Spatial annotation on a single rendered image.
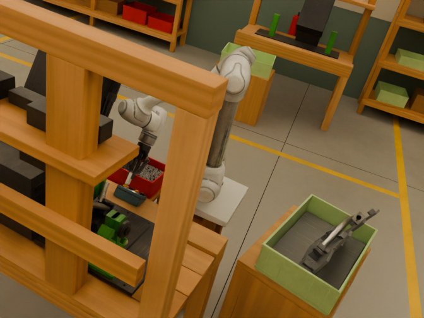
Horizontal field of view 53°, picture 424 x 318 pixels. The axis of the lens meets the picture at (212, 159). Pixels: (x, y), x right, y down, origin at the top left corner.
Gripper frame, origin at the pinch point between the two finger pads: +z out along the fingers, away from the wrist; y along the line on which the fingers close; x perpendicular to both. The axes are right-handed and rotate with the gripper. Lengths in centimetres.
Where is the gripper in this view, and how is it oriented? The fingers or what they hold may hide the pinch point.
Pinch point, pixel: (129, 178)
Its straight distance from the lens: 233.1
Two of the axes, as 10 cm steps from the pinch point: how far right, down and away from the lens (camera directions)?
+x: -2.3, -1.4, -9.6
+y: -8.8, -3.8, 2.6
